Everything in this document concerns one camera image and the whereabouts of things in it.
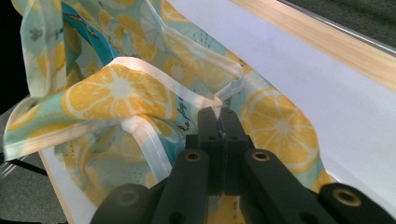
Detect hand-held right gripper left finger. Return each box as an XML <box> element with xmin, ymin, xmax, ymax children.
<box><xmin>185</xmin><ymin>106</ymin><xmax>224</xmax><ymax>197</ymax></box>

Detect lemon print cloth bag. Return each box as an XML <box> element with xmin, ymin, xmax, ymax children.
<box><xmin>3</xmin><ymin>0</ymin><xmax>332</xmax><ymax>224</ymax></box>

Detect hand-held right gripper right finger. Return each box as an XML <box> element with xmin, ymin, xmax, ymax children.
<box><xmin>221</xmin><ymin>106</ymin><xmax>256</xmax><ymax>197</ymax></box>

